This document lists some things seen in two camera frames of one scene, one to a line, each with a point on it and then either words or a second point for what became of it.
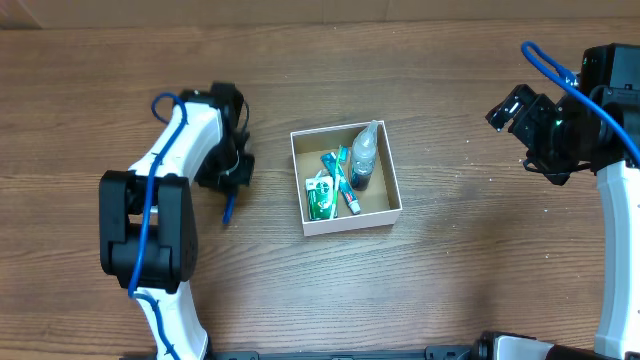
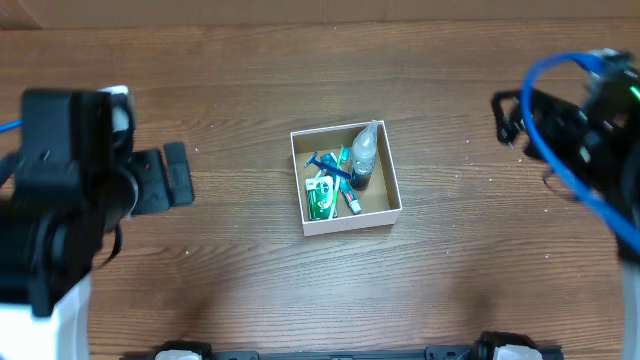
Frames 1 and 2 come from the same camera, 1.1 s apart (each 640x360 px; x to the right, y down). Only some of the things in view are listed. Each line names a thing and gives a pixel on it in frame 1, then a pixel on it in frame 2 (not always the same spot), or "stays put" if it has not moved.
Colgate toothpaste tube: x=344 y=184 stays put
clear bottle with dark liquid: x=363 y=157 stays put
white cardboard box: x=380 y=203 stays put
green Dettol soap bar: x=319 y=195 stays put
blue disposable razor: x=228 y=209 to x=312 y=161
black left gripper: x=232 y=171 to x=150 y=181
